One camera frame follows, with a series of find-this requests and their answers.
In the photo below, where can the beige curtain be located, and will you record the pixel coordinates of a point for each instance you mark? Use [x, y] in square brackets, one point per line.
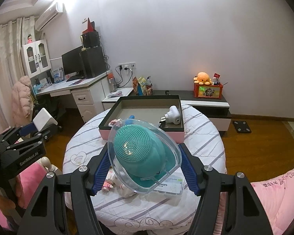
[13, 35]

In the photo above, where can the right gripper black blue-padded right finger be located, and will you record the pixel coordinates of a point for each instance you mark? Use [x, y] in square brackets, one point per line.
[227, 202]

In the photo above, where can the clear dental flossers box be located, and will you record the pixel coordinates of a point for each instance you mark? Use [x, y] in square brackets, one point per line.
[173, 185]

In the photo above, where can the small baby doll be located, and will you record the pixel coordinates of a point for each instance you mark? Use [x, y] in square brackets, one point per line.
[109, 181]

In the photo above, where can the black white low cabinet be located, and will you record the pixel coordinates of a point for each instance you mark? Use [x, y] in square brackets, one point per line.
[217, 110]

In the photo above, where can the small black box on top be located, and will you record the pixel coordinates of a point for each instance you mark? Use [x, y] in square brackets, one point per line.
[90, 39]

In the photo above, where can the white wall power strip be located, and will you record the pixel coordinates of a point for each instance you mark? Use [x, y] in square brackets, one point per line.
[127, 66]

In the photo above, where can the white plug adapter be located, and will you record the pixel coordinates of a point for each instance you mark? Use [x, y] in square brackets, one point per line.
[173, 116]

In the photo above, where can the black computer monitor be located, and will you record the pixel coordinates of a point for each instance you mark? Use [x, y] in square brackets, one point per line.
[72, 63]

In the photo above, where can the orange octopus plush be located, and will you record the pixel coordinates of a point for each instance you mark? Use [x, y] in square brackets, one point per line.
[202, 78]

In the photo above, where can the pink quilt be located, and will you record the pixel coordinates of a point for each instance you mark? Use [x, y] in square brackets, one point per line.
[277, 198]

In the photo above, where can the white desk with drawers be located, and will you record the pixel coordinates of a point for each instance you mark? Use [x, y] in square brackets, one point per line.
[88, 94]

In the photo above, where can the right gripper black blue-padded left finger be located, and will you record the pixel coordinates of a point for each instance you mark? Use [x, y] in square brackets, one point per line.
[46, 212]

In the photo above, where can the white glass-door cabinet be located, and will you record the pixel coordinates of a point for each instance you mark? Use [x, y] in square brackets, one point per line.
[35, 58]

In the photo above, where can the teal brush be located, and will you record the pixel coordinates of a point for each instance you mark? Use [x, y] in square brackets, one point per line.
[142, 155]

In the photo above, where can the pink padded jacket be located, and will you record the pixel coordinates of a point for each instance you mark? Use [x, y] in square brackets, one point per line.
[21, 102]

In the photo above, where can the colourful snack bags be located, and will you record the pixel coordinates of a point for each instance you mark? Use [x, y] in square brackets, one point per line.
[142, 86]

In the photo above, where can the pink scrunchie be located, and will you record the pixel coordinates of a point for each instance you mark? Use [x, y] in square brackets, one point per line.
[113, 122]

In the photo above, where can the white square charger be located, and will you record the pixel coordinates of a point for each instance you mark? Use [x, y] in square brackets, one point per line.
[44, 118]

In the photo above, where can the white air conditioner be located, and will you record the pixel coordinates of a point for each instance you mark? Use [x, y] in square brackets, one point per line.
[48, 15]

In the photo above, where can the pink black storage box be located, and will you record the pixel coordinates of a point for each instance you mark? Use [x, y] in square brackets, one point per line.
[145, 108]

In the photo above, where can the blue tube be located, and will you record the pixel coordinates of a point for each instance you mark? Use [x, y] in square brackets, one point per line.
[130, 119]

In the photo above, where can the white striped table cloth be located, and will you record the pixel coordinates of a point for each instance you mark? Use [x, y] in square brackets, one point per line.
[153, 213]

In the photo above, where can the black bathroom scale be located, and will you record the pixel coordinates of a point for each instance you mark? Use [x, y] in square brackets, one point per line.
[241, 126]

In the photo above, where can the white small toy figure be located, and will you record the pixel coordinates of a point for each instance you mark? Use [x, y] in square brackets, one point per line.
[123, 190]

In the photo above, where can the red cartoon storage box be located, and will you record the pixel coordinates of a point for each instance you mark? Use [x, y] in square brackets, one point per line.
[208, 91]

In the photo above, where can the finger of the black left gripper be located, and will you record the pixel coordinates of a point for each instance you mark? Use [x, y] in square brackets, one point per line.
[31, 129]

